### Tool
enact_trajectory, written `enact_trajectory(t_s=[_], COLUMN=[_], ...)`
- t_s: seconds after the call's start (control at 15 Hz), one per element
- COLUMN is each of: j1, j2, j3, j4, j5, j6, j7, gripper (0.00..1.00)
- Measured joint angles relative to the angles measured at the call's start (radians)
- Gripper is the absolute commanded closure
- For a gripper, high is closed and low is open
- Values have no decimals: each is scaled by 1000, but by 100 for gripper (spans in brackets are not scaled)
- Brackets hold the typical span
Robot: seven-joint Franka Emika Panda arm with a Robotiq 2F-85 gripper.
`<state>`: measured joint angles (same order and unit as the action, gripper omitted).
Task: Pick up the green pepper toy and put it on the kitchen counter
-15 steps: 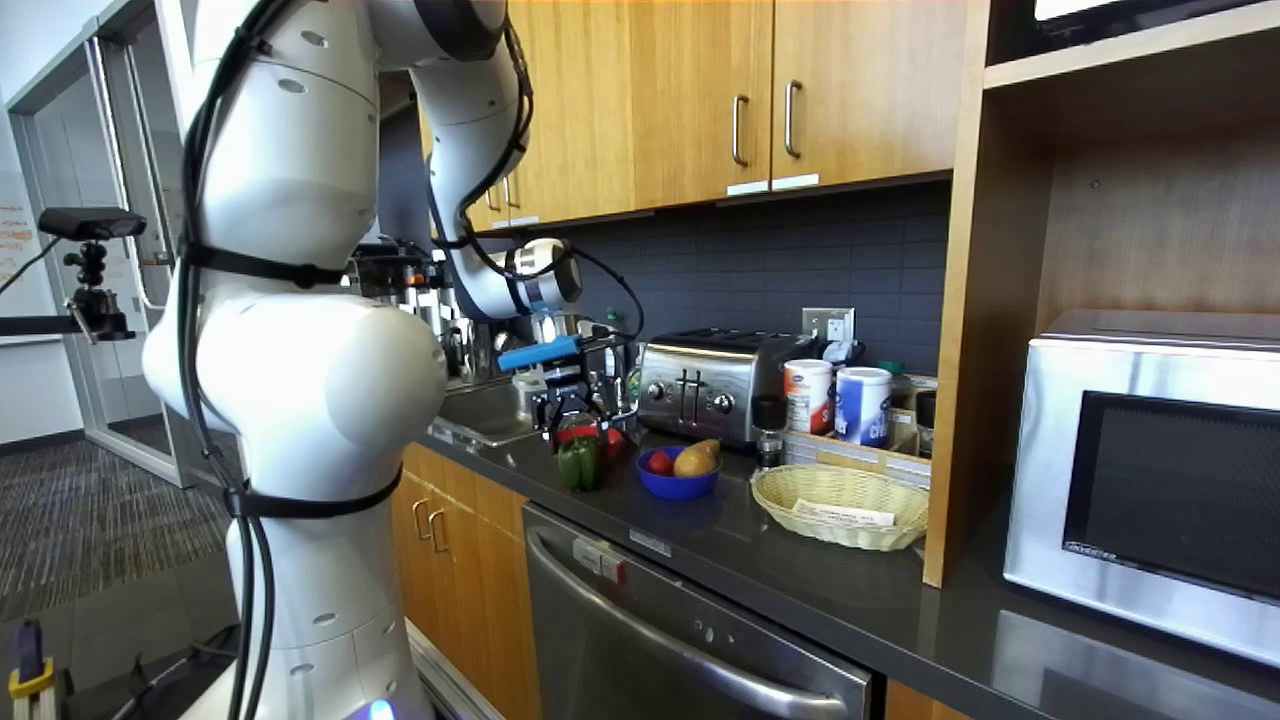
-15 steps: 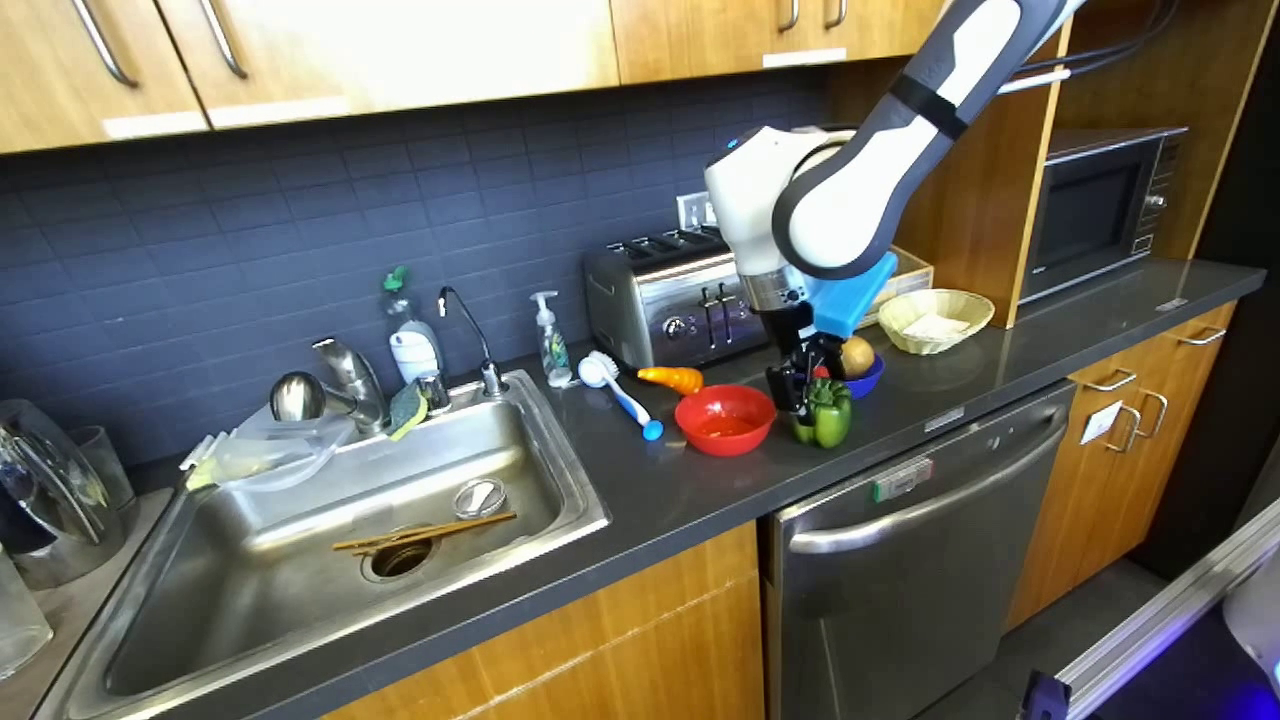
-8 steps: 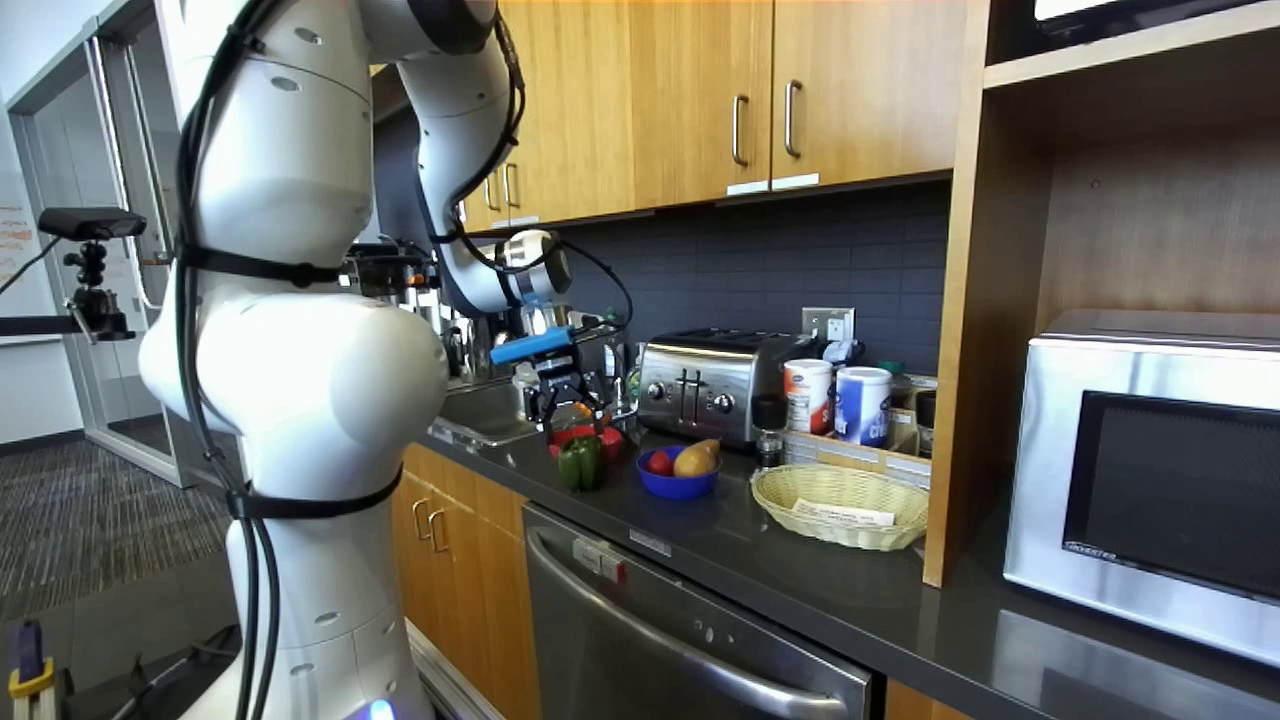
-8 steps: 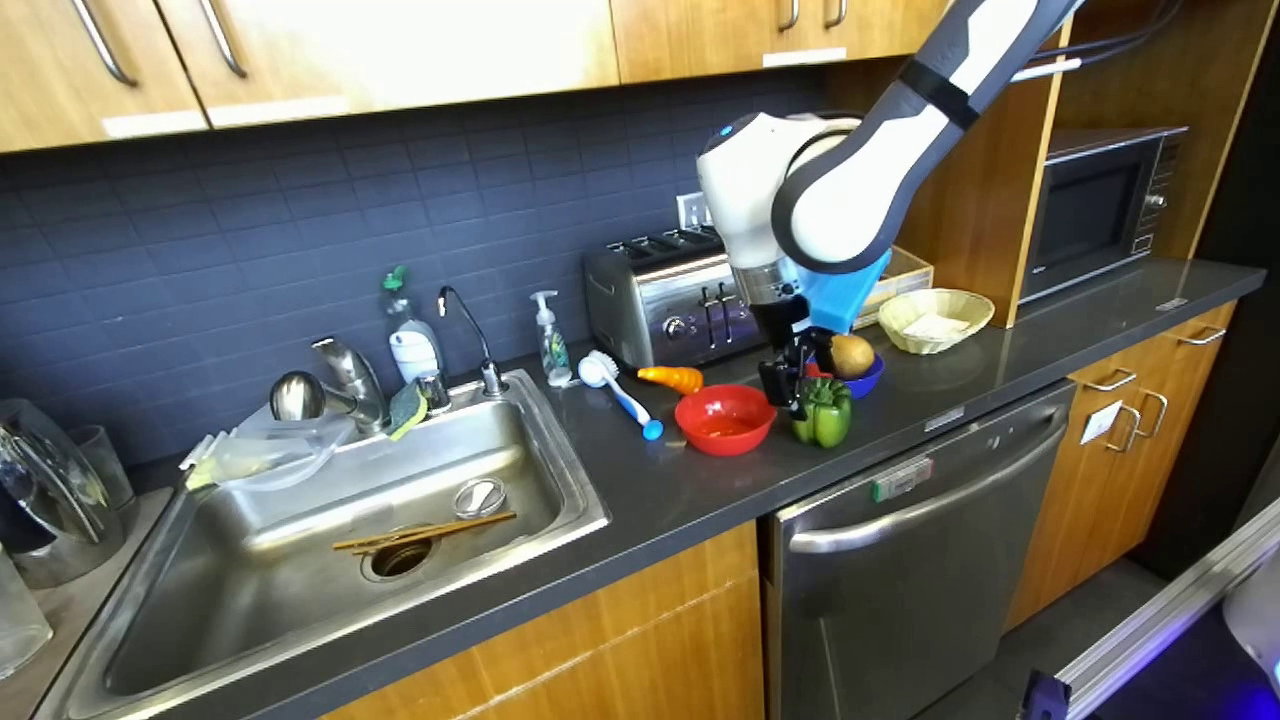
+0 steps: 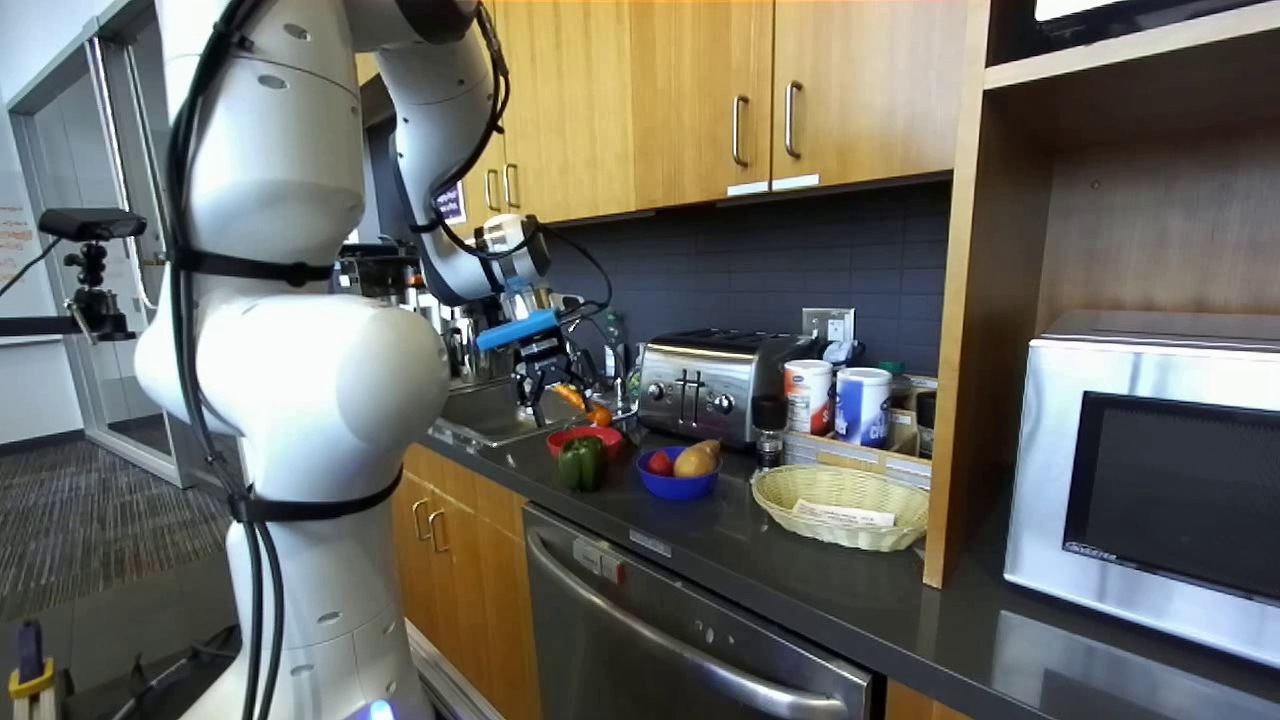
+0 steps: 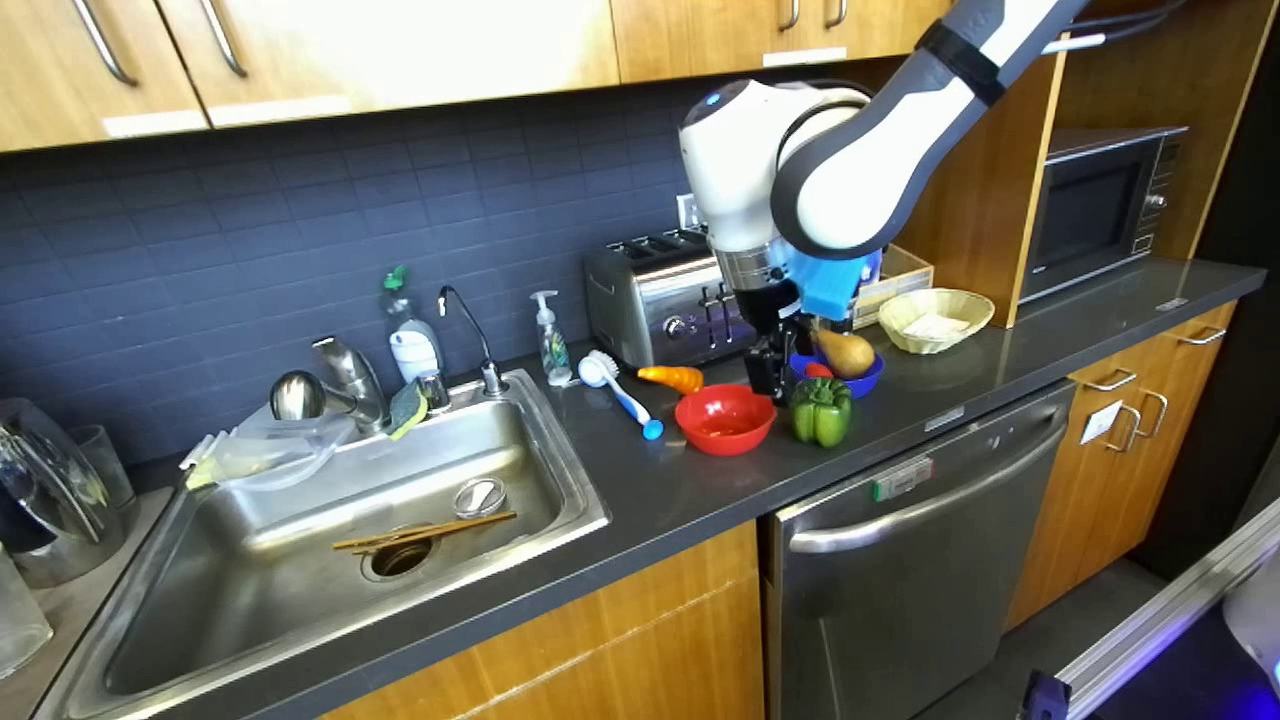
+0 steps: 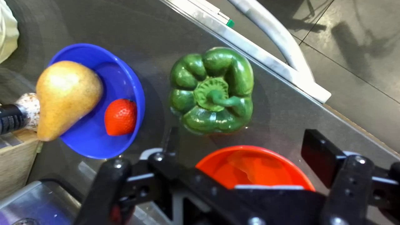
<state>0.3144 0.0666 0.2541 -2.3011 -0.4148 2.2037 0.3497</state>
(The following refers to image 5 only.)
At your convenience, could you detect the green pepper toy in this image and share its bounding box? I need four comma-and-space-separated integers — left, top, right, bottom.
550, 435, 609, 497

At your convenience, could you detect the blue plastic bowl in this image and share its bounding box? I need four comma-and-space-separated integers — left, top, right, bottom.
631, 452, 722, 506

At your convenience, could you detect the stainless steel sink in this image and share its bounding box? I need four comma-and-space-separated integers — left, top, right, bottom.
423, 377, 566, 452

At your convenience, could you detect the wooden wall cabinet door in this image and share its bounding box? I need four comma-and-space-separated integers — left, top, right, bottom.
457, 0, 641, 234
766, 0, 970, 192
622, 0, 779, 214

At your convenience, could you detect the stainless steel dishwasher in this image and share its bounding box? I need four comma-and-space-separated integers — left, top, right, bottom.
519, 499, 888, 720

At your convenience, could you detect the clear hand soap pump bottle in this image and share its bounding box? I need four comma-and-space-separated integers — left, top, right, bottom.
597, 311, 631, 413

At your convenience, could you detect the wooden base cabinet under sink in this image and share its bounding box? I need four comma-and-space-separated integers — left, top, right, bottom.
389, 439, 542, 720

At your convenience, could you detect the black-capped spice shaker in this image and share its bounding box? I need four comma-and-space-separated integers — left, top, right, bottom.
748, 386, 793, 468

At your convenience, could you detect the stainless steel microwave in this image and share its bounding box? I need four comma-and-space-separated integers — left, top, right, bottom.
998, 311, 1280, 672

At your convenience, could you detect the white wall outlet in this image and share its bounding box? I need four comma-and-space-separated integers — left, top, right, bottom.
800, 303, 858, 350

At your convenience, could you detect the tall wooden shelf unit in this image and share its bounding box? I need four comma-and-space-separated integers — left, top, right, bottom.
919, 0, 1280, 590

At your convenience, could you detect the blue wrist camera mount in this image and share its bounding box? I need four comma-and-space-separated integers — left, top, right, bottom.
470, 306, 565, 360

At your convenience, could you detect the red plastic bowl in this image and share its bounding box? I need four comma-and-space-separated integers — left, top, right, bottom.
538, 416, 637, 470

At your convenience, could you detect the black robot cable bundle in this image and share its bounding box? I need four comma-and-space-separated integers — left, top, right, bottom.
154, 0, 328, 720

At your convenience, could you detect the white and red canister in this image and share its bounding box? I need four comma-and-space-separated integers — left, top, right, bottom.
779, 357, 838, 439

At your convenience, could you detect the purple and yellow tool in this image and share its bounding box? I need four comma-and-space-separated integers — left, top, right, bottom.
3, 616, 65, 720

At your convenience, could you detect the silver four-slot toaster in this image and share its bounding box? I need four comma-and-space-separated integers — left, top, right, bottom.
637, 328, 793, 452

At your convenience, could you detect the black camera on tripod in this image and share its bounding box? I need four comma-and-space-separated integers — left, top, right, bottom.
36, 202, 150, 342

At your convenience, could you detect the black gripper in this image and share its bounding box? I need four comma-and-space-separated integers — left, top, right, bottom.
506, 333, 578, 420

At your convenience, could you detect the white and blue canister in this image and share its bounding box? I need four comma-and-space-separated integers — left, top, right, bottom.
831, 363, 897, 452

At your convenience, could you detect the pale wicker basket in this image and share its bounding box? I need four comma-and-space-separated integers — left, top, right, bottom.
748, 459, 936, 554

